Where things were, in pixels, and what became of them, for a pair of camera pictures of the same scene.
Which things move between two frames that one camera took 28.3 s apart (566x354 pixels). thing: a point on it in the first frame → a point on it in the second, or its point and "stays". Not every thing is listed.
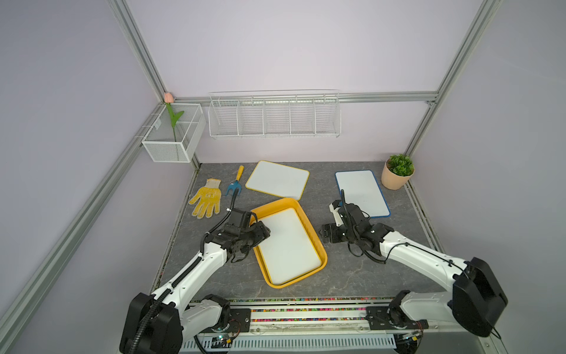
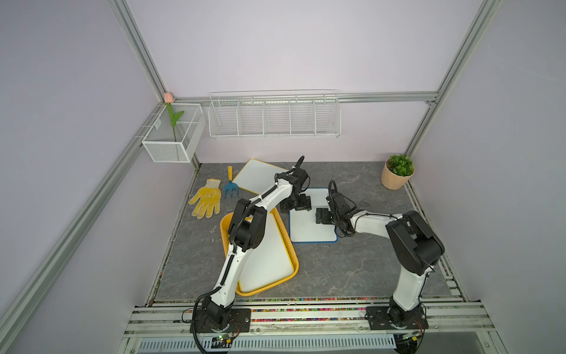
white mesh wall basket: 167,144 stays
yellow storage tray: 279,206 → 225,224
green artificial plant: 400,164 stays
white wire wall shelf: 275,113 stays
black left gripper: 261,232 → 306,205
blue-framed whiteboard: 362,189 → 303,226
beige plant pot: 393,181 stays
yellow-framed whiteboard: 289,253 → 274,260
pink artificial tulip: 169,98 stays
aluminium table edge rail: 423,219 stays
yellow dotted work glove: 209,198 stays
